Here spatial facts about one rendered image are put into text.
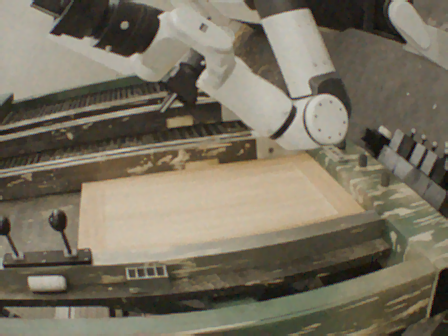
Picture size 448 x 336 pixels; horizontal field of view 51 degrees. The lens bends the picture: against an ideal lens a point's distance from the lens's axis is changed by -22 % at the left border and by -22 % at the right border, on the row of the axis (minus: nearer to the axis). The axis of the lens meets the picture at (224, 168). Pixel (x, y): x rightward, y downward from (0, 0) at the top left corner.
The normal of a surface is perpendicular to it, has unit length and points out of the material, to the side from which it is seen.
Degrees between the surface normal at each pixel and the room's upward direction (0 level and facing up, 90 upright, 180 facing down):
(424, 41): 90
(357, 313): 90
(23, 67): 90
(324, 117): 90
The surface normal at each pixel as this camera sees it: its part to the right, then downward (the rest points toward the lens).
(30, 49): 0.14, 0.39
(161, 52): 0.11, 0.82
